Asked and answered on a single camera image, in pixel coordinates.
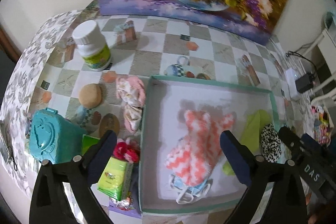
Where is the pink white fuzzy glove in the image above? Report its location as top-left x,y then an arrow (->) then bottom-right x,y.
165,110 -> 235,186

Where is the green microfiber cloth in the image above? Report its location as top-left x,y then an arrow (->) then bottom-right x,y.
222,109 -> 274,177

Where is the black power adapter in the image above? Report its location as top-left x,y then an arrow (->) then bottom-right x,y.
295,73 -> 315,94

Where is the pink floral scrunchie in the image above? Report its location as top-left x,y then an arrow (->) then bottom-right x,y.
116,76 -> 146,134

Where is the blue face mask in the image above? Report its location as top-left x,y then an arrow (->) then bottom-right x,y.
169,174 -> 211,205

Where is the white lattice chair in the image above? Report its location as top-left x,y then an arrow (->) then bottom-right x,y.
309,70 -> 336,109

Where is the white shelf unit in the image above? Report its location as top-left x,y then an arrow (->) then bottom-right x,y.
299,28 -> 336,92

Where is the red pink hair tie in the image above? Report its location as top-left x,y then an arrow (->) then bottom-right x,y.
113,137 -> 141,164

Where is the white green pill bottle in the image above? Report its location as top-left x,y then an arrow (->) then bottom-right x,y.
72,20 -> 112,71

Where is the colourful toy pile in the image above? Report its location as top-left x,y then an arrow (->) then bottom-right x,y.
311,105 -> 334,146

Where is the teal rimmed white tray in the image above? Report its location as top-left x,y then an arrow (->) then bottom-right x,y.
139,76 -> 278,215

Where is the checkered patterned tablecloth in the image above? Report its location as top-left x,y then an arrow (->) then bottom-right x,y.
1,1 -> 313,222

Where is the purple booklet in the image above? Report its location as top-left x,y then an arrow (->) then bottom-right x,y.
109,196 -> 142,219

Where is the black adapter cable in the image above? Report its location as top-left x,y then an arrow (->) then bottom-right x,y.
286,50 -> 317,77

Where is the teal plastic case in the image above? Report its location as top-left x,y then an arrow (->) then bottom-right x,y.
29,107 -> 87,164

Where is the green tissue pack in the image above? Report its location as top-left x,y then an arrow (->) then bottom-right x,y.
81,134 -> 134,201

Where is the white power strip box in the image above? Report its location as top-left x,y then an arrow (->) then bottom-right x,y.
285,68 -> 301,101

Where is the leopard print scrunchie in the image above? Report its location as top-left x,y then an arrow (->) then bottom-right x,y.
259,123 -> 282,162

